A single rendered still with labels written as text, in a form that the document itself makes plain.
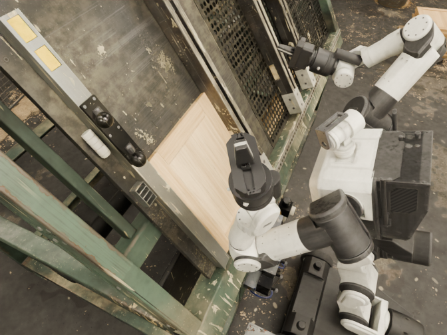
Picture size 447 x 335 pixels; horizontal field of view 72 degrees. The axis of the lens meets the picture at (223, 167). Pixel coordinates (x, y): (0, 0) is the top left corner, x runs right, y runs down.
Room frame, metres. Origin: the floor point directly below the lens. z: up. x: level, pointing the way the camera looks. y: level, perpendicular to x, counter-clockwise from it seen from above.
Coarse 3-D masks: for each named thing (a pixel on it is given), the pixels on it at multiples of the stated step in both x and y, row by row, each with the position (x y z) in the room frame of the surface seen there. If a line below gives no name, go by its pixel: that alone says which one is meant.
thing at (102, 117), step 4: (96, 108) 0.58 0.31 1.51; (100, 108) 0.59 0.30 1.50; (96, 112) 0.57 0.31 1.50; (100, 112) 0.51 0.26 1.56; (104, 112) 0.51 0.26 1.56; (96, 116) 0.50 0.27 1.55; (100, 116) 0.49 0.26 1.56; (104, 116) 0.50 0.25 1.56; (108, 116) 0.50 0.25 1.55; (96, 120) 0.49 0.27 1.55; (100, 120) 0.49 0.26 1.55; (104, 120) 0.49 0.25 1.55; (108, 120) 0.49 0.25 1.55; (112, 120) 0.50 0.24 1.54; (96, 124) 0.49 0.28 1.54; (100, 124) 0.48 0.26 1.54; (104, 124) 0.48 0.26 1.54; (108, 124) 0.49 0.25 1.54; (104, 128) 0.49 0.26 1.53
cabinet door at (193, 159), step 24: (192, 120) 0.79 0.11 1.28; (216, 120) 0.86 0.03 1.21; (168, 144) 0.66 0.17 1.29; (192, 144) 0.72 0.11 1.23; (216, 144) 0.79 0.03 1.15; (168, 168) 0.60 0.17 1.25; (192, 168) 0.65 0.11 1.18; (216, 168) 0.71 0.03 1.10; (192, 192) 0.59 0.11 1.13; (216, 192) 0.64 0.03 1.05; (216, 216) 0.57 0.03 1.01; (216, 240) 0.49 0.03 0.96
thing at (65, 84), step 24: (0, 24) 0.62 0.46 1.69; (24, 48) 0.61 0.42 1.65; (48, 48) 0.64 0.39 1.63; (48, 72) 0.59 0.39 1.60; (72, 72) 0.63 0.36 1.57; (72, 96) 0.58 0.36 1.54; (144, 168) 0.54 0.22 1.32; (168, 192) 0.52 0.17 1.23; (192, 216) 0.50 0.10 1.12; (192, 240) 0.46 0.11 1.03; (216, 264) 0.42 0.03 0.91
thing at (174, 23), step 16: (144, 0) 0.99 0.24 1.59; (160, 0) 0.96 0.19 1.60; (176, 0) 1.00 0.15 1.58; (160, 16) 0.97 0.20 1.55; (176, 16) 0.96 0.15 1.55; (176, 32) 0.95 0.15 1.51; (192, 32) 0.97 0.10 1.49; (176, 48) 0.95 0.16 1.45; (192, 48) 0.93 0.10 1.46; (192, 64) 0.93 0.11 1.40; (208, 64) 0.94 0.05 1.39; (208, 80) 0.90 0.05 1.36; (208, 96) 0.90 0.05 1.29; (224, 96) 0.90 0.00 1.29; (224, 112) 0.88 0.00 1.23; (240, 112) 0.91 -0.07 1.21; (240, 128) 0.85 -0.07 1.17
